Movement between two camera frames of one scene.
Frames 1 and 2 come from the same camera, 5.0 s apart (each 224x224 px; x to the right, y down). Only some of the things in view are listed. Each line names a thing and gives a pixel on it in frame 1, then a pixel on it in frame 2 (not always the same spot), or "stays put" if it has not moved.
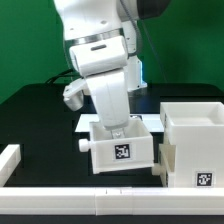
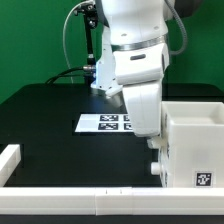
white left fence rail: [9, 160] stays put
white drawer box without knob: [113, 154] to [160, 143]
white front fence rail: [112, 200] stays put
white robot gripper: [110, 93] to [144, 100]
